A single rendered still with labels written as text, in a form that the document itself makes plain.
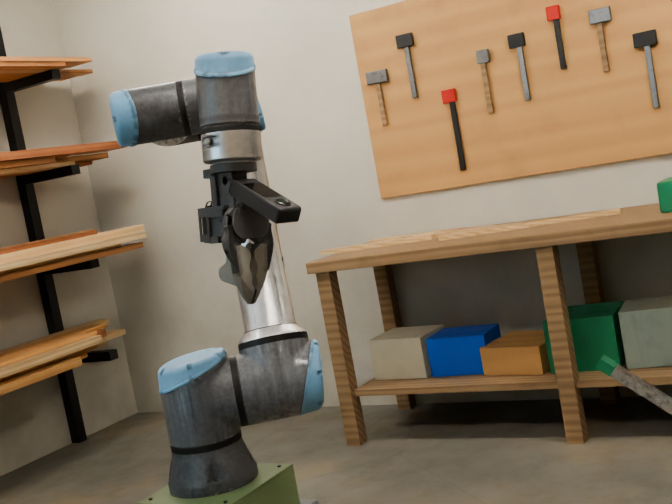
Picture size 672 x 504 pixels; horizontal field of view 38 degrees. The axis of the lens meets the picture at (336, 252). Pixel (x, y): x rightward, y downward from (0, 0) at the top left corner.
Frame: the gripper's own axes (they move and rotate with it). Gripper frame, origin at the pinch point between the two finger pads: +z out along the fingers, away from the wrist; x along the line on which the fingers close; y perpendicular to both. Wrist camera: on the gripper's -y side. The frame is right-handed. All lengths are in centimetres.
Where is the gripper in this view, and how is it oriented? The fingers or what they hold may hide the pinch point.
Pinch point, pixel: (253, 295)
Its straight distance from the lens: 145.7
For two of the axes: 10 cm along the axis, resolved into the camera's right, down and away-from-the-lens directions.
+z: 0.9, 10.0, 0.1
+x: -6.8, 0.7, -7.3
